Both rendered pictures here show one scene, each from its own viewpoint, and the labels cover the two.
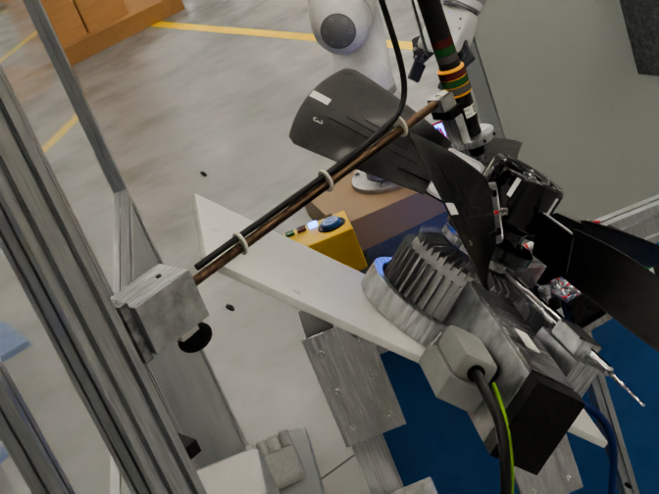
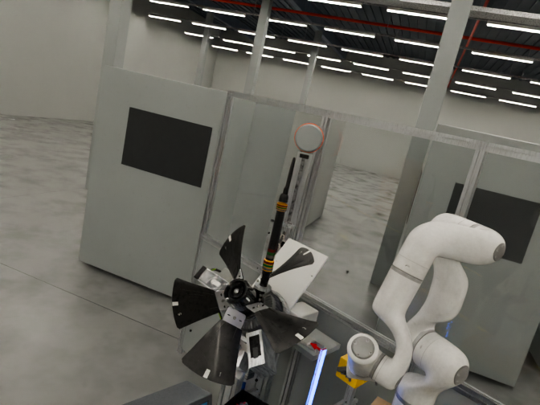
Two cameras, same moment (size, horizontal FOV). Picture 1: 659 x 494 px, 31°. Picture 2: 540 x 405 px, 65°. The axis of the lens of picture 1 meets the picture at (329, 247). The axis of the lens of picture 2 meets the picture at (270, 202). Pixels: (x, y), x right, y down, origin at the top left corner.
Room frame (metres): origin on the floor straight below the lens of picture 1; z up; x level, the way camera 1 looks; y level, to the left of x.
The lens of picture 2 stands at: (2.81, -1.53, 1.97)
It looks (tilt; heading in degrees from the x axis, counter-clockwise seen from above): 12 degrees down; 132
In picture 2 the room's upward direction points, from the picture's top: 13 degrees clockwise
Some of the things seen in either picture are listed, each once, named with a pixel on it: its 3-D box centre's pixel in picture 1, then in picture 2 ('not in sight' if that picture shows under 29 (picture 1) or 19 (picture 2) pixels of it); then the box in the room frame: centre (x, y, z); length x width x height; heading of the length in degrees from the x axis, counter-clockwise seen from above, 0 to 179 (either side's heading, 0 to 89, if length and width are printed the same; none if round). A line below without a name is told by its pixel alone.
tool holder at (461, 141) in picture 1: (461, 115); (265, 276); (1.74, -0.27, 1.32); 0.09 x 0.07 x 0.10; 126
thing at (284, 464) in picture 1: (274, 462); (308, 341); (1.72, 0.22, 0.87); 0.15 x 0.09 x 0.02; 5
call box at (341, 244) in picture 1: (319, 256); (357, 368); (2.10, 0.03, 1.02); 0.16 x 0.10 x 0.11; 91
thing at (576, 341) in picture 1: (576, 339); not in sight; (1.40, -0.27, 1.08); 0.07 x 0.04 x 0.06; 11
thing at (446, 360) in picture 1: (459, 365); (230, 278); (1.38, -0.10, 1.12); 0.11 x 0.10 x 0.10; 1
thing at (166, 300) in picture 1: (154, 311); (285, 231); (1.38, 0.24, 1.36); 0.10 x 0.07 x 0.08; 126
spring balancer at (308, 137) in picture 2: not in sight; (308, 137); (1.32, 0.31, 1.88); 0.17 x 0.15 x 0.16; 1
